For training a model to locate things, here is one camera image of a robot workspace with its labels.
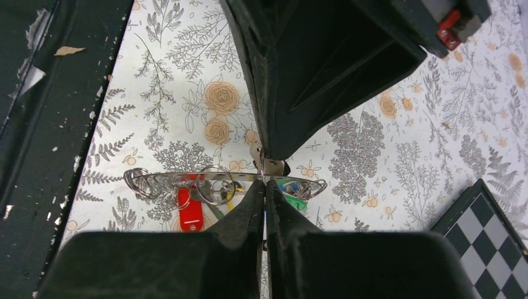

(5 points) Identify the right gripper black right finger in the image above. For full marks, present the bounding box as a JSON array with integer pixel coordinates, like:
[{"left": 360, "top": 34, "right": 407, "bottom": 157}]
[{"left": 265, "top": 180, "right": 474, "bottom": 298}]

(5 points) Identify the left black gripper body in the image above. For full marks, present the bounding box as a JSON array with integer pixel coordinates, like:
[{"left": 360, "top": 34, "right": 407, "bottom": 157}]
[{"left": 392, "top": 0, "right": 491, "bottom": 58}]

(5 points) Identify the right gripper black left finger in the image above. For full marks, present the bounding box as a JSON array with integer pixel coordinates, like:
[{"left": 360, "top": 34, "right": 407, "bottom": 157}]
[{"left": 38, "top": 180, "right": 264, "bottom": 298}]

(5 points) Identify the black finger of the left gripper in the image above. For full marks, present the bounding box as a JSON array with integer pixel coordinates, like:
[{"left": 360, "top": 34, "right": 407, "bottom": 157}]
[{"left": 220, "top": 1, "right": 427, "bottom": 160}]

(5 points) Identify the red key tag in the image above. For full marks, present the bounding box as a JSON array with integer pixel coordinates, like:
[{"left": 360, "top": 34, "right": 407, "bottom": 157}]
[{"left": 176, "top": 174, "right": 204, "bottom": 232}]

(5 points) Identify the small blue key tag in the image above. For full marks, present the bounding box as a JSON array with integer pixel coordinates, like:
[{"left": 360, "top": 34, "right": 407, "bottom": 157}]
[{"left": 279, "top": 182, "right": 299, "bottom": 195}]

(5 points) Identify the large grey metal keyring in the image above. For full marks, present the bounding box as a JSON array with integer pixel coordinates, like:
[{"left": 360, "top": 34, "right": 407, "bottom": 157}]
[{"left": 123, "top": 165, "right": 328, "bottom": 206}]

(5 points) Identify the floral table mat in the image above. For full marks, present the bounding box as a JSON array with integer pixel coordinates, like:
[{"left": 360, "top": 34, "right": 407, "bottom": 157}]
[{"left": 63, "top": 1, "right": 527, "bottom": 242}]

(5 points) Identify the black white checkerboard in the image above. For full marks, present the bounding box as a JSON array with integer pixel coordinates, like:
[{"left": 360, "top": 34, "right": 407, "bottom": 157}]
[{"left": 431, "top": 179, "right": 527, "bottom": 298}]

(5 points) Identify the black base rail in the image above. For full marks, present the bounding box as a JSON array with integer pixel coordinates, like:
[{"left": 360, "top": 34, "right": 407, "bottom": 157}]
[{"left": 1, "top": 1, "right": 133, "bottom": 298}]

